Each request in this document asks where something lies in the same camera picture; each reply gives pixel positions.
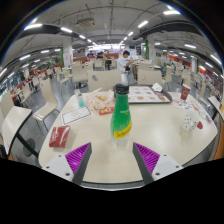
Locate group of beige chairs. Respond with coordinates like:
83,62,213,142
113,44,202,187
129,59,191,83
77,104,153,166
4,57,209,101

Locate white table placard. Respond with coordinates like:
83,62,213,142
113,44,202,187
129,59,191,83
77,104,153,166
61,105,93,126

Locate green drink bottle black cap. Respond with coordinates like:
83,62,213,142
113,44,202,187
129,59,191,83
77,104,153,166
109,83,133,148

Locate white dotted mug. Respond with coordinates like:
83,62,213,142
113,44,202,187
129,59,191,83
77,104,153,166
181,111,201,132

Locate crumpled food wrapper bag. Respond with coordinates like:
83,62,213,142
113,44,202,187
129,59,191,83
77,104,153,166
87,88,115,111

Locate ceiling strip lights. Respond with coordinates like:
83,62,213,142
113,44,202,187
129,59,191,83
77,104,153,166
0,9,223,78

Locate red paper cup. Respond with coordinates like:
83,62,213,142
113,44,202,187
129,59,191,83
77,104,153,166
180,83,192,102

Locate red carton box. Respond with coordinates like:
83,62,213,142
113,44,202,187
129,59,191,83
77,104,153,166
48,125,71,149

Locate colourful printed flyer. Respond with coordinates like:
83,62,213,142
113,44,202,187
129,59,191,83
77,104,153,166
172,98,198,112

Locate small clear sanitizer bottle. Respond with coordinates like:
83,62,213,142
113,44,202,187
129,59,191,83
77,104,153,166
74,89,86,108

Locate ceiling air conditioner unit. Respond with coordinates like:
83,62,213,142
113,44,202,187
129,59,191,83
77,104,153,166
75,17,97,29

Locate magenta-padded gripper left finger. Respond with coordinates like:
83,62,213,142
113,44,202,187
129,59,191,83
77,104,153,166
42,142,93,186

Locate brown food tray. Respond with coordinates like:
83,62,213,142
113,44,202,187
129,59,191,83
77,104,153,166
113,84,173,105

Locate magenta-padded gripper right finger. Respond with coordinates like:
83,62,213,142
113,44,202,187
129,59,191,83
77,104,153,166
132,142,184,186

